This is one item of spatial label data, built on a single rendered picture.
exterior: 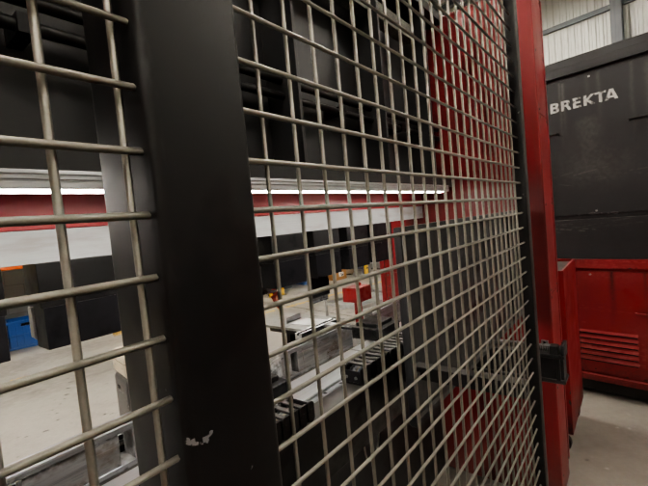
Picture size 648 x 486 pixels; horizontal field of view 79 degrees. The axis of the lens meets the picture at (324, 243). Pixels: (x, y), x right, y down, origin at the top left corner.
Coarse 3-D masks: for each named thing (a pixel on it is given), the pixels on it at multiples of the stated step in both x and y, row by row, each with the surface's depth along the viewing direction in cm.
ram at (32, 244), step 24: (0, 216) 69; (264, 216) 118; (288, 216) 126; (312, 216) 135; (336, 216) 146; (360, 216) 158; (384, 216) 173; (408, 216) 192; (0, 240) 69; (24, 240) 72; (48, 240) 74; (72, 240) 78; (96, 240) 81; (0, 264) 69; (24, 264) 71
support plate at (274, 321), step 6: (288, 312) 165; (270, 318) 158; (276, 318) 157; (318, 318) 150; (324, 318) 150; (270, 324) 149; (276, 324) 148; (288, 324) 146; (288, 330) 141; (294, 330) 139; (300, 330) 138
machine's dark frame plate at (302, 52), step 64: (0, 0) 62; (256, 0) 111; (320, 0) 134; (64, 64) 73; (320, 64) 133; (384, 64) 167; (0, 128) 65; (64, 128) 72; (256, 128) 109; (384, 128) 143
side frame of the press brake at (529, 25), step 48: (480, 0) 177; (528, 0) 166; (480, 48) 179; (528, 48) 168; (432, 96) 196; (528, 96) 169; (480, 144) 184; (528, 144) 171; (480, 192) 186; (384, 288) 224
